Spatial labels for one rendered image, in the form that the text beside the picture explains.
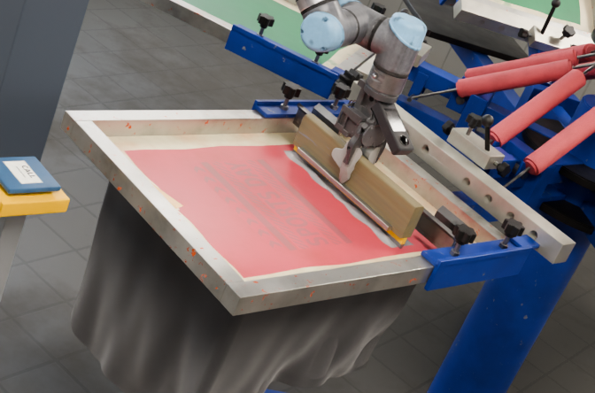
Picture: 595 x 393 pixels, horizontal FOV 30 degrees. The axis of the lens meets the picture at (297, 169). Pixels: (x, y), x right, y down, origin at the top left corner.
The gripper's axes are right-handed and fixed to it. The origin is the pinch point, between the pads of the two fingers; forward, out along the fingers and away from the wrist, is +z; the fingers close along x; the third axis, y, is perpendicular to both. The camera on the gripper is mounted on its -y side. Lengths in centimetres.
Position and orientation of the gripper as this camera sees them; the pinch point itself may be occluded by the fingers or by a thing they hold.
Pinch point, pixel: (352, 180)
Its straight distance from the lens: 228.5
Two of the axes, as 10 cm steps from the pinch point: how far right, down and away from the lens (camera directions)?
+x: -7.2, 0.4, -7.0
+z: -3.4, 8.5, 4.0
